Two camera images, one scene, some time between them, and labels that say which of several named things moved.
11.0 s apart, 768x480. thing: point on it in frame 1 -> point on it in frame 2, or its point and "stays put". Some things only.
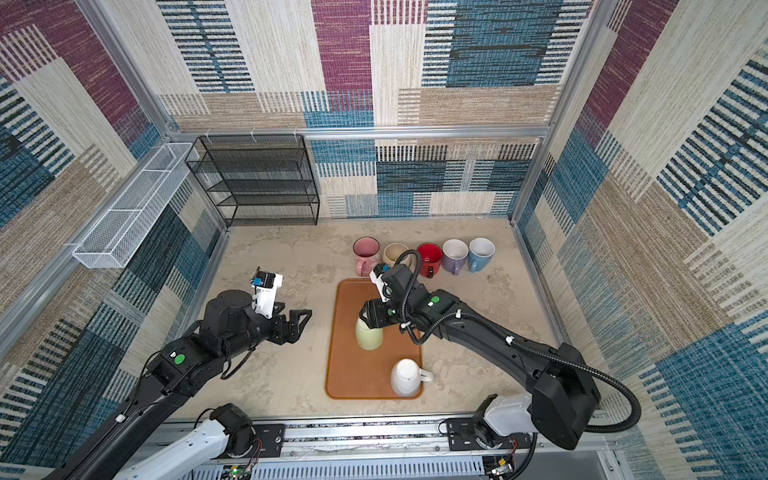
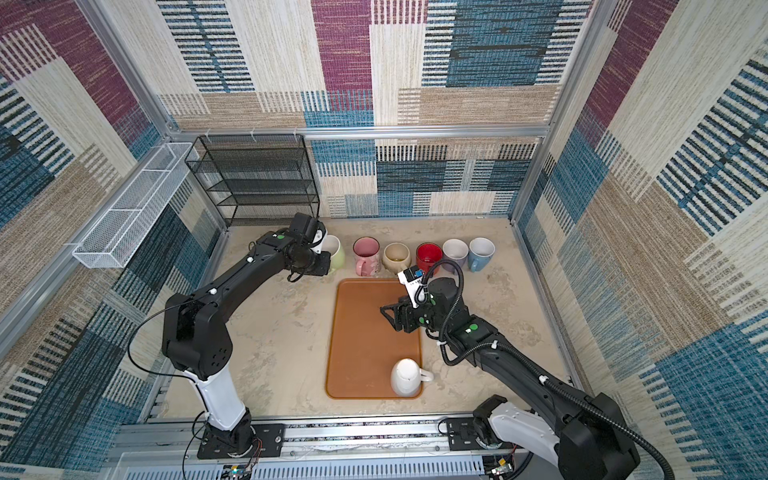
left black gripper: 281,334 -> 325,263
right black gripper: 375,311 -> 401,310
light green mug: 368,338 -> 337,256
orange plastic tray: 353,372 stays put
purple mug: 454,254 stays put
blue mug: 481,250 stays put
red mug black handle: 430,255 stays put
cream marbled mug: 393,251 stays put
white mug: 406,377 stays put
